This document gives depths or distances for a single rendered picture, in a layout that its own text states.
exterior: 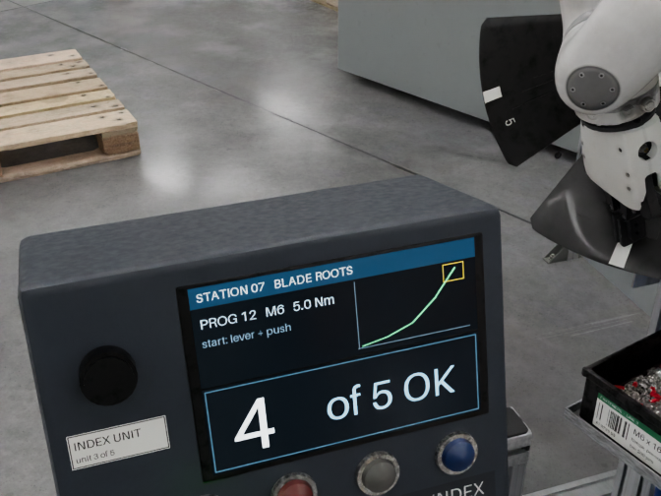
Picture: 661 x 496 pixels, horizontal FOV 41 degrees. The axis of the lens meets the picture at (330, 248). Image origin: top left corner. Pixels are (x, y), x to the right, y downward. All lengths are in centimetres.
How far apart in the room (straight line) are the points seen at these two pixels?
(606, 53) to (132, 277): 49
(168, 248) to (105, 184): 294
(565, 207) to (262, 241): 67
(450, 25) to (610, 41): 299
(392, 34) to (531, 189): 106
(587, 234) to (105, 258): 71
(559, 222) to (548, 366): 139
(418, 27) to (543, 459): 222
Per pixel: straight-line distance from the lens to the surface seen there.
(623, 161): 95
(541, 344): 253
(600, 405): 102
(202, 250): 46
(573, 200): 109
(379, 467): 51
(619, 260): 107
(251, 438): 49
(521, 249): 296
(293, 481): 50
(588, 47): 81
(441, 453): 53
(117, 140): 357
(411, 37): 393
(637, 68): 81
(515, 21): 135
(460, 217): 49
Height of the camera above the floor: 149
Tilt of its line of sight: 31 degrees down
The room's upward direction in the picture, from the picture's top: straight up
